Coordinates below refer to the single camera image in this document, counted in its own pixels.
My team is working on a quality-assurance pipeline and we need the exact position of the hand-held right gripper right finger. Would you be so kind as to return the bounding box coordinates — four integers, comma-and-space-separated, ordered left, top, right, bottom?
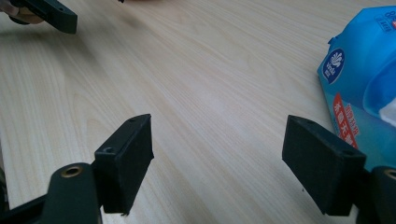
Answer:
281, 115, 367, 217

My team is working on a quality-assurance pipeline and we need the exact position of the blue wet wipes pack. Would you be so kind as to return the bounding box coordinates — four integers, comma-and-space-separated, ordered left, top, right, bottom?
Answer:
317, 5, 396, 172

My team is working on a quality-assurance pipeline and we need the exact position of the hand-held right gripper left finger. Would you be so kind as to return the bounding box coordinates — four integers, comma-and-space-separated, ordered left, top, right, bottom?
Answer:
93, 113, 155, 217

